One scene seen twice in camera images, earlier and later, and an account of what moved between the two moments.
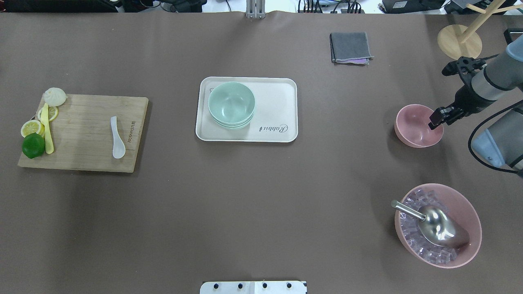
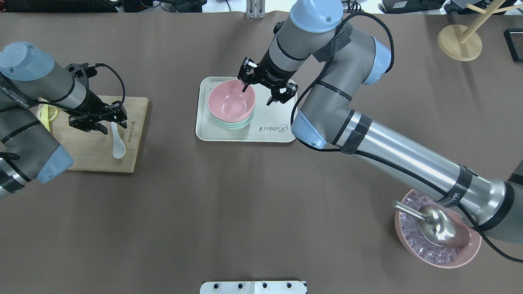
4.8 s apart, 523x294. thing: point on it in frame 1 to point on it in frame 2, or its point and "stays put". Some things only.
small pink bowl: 412,128 to 228,102
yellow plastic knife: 44,120 stays put
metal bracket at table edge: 255,9 stays put
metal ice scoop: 437,225 stays put
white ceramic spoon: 119,148 stays put
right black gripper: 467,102 to 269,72
